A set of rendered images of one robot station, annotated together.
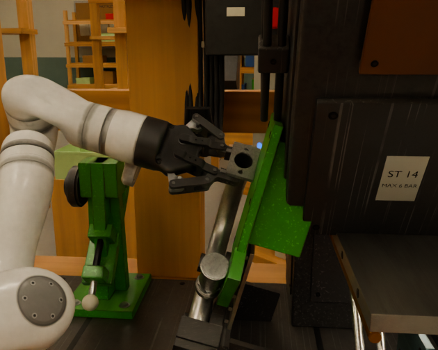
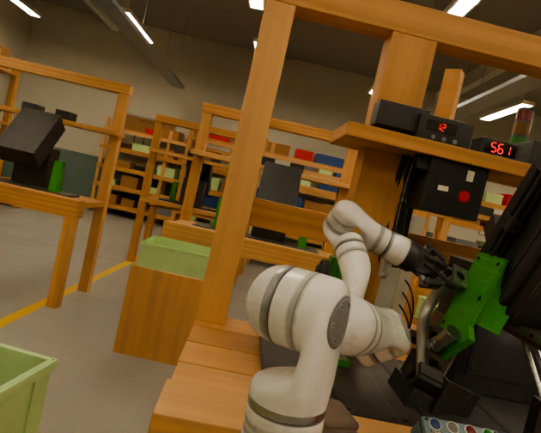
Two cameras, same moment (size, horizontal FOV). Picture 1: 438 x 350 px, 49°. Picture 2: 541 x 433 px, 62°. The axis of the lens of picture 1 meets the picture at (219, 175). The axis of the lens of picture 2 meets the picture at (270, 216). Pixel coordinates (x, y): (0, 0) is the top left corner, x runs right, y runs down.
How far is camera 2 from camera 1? 0.70 m
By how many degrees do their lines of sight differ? 14
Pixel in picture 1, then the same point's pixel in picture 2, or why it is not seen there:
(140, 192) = not seen: hidden behind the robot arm
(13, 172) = (359, 256)
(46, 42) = (82, 139)
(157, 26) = (378, 182)
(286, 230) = (495, 319)
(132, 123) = (406, 241)
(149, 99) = not seen: hidden behind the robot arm
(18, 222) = (362, 285)
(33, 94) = (357, 213)
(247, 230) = (477, 314)
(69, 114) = (373, 228)
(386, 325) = not seen: outside the picture
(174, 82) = (379, 218)
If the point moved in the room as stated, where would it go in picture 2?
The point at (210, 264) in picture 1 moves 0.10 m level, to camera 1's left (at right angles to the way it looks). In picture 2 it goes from (452, 331) to (410, 323)
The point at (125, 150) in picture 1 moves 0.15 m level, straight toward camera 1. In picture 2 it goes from (400, 256) to (443, 271)
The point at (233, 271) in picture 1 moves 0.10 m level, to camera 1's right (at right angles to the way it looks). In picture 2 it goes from (471, 336) to (511, 344)
